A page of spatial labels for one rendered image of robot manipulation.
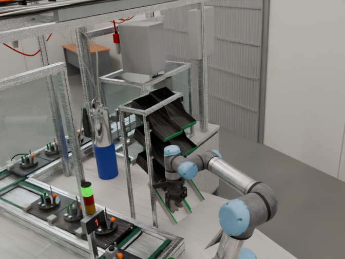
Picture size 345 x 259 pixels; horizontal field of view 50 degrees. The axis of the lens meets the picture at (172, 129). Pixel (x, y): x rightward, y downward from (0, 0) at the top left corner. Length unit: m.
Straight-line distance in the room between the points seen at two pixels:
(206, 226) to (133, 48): 1.46
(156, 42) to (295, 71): 2.17
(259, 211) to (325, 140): 3.33
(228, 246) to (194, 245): 0.79
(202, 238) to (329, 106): 2.63
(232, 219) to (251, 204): 0.08
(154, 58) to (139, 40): 0.18
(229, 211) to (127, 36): 1.98
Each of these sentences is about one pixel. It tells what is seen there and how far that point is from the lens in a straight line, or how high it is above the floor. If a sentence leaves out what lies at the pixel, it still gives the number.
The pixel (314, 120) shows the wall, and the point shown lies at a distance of 4.63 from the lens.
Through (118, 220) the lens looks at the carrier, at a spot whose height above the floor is 0.97.
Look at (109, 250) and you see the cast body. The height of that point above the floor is 1.09.
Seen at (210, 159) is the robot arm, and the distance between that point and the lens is 1.64.
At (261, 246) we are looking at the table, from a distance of 2.25.
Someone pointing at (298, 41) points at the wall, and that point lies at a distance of 4.58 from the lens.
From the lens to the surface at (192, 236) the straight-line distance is 2.30.
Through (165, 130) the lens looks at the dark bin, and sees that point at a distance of 1.98.
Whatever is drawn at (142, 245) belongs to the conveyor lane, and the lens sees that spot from 2.18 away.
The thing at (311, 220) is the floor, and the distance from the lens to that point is 3.96.
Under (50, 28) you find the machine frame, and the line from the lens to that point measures 2.07.
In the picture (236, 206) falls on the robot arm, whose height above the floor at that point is 1.57.
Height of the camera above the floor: 2.33
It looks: 24 degrees down
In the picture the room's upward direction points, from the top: 3 degrees counter-clockwise
